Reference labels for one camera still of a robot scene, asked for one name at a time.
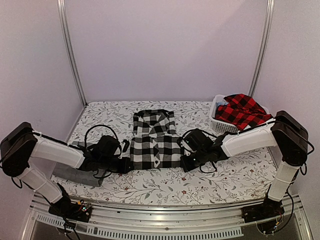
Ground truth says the right aluminium frame post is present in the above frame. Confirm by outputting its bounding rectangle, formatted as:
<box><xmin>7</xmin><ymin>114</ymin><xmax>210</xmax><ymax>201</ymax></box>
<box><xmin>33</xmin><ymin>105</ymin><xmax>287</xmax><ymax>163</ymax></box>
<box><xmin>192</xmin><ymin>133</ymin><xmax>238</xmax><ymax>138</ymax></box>
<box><xmin>248</xmin><ymin>0</ymin><xmax>275</xmax><ymax>98</ymax></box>

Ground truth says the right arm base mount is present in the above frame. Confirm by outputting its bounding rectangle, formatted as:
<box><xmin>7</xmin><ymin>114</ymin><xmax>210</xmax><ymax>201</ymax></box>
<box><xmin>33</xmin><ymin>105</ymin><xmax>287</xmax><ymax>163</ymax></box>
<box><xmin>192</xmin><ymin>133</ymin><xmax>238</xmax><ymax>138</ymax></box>
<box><xmin>241</xmin><ymin>198</ymin><xmax>285</xmax><ymax>223</ymax></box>

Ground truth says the blue garment in basket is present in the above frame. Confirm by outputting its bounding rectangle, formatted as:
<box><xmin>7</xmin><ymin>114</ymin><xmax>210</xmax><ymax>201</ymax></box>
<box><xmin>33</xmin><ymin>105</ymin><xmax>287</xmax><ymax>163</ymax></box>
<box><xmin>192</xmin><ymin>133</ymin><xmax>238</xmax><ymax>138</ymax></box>
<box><xmin>215</xmin><ymin>101</ymin><xmax>229</xmax><ymax>107</ymax></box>

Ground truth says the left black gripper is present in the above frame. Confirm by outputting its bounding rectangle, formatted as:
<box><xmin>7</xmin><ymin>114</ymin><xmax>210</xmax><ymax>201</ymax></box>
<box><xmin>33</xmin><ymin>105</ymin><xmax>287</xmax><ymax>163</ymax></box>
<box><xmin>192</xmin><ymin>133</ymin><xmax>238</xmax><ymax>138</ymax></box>
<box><xmin>99</xmin><ymin>156</ymin><xmax>135</xmax><ymax>175</ymax></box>

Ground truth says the red black plaid shirt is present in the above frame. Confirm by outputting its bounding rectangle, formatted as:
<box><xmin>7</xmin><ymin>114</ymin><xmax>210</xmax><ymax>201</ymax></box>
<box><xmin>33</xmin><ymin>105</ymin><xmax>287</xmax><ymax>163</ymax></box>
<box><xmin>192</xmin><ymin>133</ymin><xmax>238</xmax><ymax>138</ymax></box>
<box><xmin>213</xmin><ymin>93</ymin><xmax>273</xmax><ymax>131</ymax></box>

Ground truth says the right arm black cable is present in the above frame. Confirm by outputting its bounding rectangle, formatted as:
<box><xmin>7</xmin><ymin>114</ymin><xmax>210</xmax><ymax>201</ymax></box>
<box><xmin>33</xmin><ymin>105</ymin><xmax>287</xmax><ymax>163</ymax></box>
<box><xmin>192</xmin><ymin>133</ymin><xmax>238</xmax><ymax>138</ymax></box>
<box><xmin>199</xmin><ymin>162</ymin><xmax>218</xmax><ymax>174</ymax></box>

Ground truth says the left aluminium frame post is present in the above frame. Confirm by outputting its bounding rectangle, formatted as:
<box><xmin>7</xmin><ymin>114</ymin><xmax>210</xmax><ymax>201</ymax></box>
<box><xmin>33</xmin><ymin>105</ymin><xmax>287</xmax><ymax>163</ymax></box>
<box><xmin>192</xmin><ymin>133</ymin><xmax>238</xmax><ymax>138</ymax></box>
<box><xmin>57</xmin><ymin>0</ymin><xmax>88</xmax><ymax>108</ymax></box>

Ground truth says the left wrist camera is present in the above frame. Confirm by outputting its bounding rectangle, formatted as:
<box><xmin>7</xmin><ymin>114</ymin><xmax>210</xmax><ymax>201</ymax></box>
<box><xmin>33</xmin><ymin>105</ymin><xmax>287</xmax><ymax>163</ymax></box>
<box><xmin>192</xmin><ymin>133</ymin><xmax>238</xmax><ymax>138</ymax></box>
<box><xmin>95</xmin><ymin>135</ymin><xmax>122</xmax><ymax>157</ymax></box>

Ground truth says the floral white tablecloth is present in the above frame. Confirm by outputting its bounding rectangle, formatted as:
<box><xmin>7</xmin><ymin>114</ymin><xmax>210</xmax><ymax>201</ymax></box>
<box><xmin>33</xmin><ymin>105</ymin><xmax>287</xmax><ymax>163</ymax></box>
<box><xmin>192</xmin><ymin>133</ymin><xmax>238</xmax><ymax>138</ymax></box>
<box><xmin>51</xmin><ymin>101</ymin><xmax>276</xmax><ymax>206</ymax></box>

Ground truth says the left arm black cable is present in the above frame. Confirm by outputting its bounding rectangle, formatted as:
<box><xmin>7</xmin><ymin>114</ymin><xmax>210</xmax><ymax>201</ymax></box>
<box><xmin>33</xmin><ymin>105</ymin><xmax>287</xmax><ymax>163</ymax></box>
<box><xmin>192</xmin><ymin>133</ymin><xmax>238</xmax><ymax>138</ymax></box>
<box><xmin>84</xmin><ymin>124</ymin><xmax>119</xmax><ymax>151</ymax></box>

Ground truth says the black white plaid shirt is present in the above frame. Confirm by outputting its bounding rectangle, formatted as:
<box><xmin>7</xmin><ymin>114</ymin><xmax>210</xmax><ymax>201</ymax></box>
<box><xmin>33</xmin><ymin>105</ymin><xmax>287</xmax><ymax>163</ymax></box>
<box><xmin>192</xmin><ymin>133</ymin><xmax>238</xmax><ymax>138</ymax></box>
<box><xmin>130</xmin><ymin>109</ymin><xmax>183</xmax><ymax>170</ymax></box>

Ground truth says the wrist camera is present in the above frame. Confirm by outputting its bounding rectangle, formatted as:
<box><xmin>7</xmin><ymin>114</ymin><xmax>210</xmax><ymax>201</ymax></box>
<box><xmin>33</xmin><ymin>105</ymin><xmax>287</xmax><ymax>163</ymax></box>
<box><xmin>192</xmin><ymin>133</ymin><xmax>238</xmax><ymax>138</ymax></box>
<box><xmin>95</xmin><ymin>135</ymin><xmax>122</xmax><ymax>157</ymax></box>
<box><xmin>180</xmin><ymin>128</ymin><xmax>214</xmax><ymax>153</ymax></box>

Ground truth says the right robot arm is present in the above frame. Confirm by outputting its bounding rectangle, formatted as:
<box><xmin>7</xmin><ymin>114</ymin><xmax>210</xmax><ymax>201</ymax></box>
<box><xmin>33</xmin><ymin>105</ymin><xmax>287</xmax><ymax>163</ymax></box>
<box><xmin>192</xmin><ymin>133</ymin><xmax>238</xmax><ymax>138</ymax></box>
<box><xmin>178</xmin><ymin>110</ymin><xmax>312</xmax><ymax>218</ymax></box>

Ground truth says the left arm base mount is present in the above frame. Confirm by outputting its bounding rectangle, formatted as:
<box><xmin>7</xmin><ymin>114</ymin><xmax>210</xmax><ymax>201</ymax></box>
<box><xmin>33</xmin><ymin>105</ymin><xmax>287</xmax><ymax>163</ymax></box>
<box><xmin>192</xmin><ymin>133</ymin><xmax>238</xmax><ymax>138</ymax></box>
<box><xmin>48</xmin><ymin>196</ymin><xmax>93</xmax><ymax>223</ymax></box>

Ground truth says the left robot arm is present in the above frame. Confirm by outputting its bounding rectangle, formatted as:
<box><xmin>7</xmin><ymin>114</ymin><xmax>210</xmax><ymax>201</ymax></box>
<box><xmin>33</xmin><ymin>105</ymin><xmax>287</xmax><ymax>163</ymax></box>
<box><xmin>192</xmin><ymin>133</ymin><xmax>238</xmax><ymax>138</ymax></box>
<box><xmin>0</xmin><ymin>122</ymin><xmax>133</xmax><ymax>217</ymax></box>

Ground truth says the white plastic laundry basket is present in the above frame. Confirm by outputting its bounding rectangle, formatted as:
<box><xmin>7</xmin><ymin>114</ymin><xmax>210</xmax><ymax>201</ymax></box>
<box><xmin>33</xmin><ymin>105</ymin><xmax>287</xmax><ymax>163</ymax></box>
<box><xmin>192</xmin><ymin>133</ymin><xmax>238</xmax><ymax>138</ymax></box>
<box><xmin>209</xmin><ymin>94</ymin><xmax>270</xmax><ymax>133</ymax></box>

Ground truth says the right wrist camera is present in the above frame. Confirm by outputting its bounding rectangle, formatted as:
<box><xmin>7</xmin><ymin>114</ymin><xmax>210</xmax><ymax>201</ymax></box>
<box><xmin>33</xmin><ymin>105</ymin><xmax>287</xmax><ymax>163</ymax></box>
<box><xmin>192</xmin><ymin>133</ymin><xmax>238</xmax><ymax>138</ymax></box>
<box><xmin>180</xmin><ymin>128</ymin><xmax>214</xmax><ymax>153</ymax></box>

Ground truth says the aluminium frame post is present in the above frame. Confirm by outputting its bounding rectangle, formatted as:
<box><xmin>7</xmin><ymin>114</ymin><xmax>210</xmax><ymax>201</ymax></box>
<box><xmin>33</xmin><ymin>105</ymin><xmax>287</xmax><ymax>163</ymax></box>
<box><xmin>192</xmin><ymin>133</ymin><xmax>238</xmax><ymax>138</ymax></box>
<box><xmin>57</xmin><ymin>0</ymin><xmax>88</xmax><ymax>108</ymax></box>
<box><xmin>248</xmin><ymin>0</ymin><xmax>275</xmax><ymax>98</ymax></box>

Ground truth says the front aluminium rail frame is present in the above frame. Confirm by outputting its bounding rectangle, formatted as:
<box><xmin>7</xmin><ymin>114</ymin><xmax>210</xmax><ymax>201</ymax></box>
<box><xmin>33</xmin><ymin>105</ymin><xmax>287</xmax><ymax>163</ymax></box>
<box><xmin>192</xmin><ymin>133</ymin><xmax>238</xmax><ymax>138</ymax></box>
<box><xmin>21</xmin><ymin>194</ymin><xmax>315</xmax><ymax>240</ymax></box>

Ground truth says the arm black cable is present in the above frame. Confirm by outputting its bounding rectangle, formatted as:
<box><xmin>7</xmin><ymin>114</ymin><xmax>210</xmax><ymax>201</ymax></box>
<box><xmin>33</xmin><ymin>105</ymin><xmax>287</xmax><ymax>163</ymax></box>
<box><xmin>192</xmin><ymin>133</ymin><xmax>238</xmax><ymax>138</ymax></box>
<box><xmin>199</xmin><ymin>162</ymin><xmax>218</xmax><ymax>174</ymax></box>
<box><xmin>84</xmin><ymin>124</ymin><xmax>119</xmax><ymax>151</ymax></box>

